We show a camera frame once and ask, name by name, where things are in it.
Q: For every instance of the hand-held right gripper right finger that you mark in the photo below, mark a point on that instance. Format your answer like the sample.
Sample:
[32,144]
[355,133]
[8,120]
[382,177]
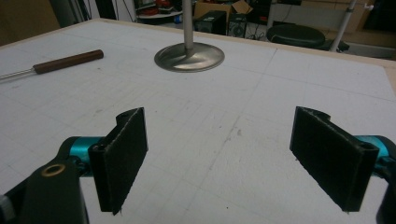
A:
[330,155]

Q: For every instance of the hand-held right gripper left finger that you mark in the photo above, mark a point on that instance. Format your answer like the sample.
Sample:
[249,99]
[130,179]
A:
[124,155]

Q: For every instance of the metal stand with round base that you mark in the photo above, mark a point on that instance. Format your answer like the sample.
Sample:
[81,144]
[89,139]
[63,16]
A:
[189,56]

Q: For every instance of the black round stool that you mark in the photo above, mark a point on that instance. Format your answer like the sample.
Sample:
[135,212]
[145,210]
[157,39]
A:
[295,35]

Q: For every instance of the white stand pole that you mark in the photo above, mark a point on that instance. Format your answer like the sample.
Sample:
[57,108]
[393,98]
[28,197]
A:
[342,26]

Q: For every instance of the white round table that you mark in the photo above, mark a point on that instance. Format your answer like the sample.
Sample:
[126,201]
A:
[158,15]

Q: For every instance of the black speaker box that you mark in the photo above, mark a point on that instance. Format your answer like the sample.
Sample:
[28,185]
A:
[237,26]

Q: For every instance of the brown board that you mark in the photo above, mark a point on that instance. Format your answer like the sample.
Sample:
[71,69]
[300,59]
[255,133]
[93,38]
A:
[25,18]

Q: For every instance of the cardboard box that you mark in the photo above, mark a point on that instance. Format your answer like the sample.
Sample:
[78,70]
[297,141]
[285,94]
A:
[214,7]

